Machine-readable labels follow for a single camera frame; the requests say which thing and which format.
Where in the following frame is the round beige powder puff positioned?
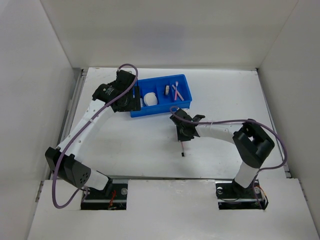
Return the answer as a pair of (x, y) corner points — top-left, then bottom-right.
(143, 92), (158, 107)

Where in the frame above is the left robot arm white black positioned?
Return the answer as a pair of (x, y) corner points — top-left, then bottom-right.
(45, 70), (141, 199)

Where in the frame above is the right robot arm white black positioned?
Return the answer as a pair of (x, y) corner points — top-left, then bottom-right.
(170, 108), (275, 197)

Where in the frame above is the blue plastic divided tray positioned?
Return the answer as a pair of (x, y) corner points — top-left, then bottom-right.
(130, 74), (192, 118)

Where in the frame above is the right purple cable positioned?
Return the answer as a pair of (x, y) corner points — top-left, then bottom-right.
(169, 105), (288, 210)

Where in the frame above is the aluminium rail left side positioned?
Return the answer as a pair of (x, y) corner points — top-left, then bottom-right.
(48, 67), (88, 180)

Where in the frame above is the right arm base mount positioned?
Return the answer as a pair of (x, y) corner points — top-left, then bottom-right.
(215, 180), (269, 211)

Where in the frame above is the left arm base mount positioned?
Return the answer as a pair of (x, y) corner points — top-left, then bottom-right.
(80, 178), (129, 211)

